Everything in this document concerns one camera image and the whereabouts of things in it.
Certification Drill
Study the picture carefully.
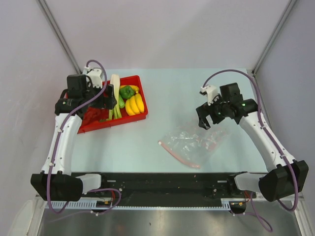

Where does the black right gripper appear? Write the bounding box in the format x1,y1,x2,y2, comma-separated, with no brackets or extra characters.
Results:
196,94,229,130

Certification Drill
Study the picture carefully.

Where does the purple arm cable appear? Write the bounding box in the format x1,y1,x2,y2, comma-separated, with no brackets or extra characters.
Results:
202,69,300,233
46,59,122,217

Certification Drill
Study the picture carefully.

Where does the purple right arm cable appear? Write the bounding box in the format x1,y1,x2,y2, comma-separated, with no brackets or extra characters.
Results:
202,69,300,233

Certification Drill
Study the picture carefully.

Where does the single yellow banana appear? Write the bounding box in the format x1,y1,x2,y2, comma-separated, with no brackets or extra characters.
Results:
120,85,140,93

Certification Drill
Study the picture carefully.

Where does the green cucumber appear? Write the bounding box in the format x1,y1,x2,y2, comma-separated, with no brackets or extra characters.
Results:
118,95,125,109

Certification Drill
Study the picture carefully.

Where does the white slotted cable duct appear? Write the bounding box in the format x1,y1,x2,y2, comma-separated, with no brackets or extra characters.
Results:
45,198,247,211

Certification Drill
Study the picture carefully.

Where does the red toy lobster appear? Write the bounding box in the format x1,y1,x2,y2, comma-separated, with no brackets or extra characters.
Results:
82,107,109,126

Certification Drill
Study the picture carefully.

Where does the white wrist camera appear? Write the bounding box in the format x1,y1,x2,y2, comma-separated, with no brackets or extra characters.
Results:
83,66,104,89
200,85,219,106

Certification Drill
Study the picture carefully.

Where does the red plastic tray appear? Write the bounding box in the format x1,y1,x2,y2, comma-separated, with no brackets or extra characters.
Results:
58,75,150,134

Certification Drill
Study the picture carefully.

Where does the green bell pepper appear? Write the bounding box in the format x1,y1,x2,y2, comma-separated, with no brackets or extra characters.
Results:
119,86,135,100

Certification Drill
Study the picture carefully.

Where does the yellow banana bunch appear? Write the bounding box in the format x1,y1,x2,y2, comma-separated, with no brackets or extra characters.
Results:
125,93,145,116

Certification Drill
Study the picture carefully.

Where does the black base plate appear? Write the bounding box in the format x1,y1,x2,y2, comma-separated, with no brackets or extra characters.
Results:
86,172,252,207

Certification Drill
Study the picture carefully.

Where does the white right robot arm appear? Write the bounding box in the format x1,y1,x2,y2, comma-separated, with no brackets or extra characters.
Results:
196,83,309,202

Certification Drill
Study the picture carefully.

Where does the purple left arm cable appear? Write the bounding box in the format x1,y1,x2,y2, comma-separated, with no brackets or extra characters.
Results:
46,59,122,217

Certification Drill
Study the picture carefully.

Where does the clear zip top bag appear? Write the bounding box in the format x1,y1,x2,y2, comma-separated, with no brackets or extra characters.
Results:
158,118,231,169

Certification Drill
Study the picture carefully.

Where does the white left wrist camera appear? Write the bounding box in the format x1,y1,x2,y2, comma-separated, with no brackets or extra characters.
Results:
83,66,104,89

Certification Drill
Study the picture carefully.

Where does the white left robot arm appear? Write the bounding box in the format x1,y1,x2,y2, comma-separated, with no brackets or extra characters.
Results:
31,74,117,202

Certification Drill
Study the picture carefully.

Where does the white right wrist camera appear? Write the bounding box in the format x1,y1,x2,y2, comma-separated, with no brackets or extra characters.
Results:
200,85,219,106

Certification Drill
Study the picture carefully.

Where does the white green leek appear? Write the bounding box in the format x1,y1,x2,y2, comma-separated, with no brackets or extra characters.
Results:
99,74,122,120

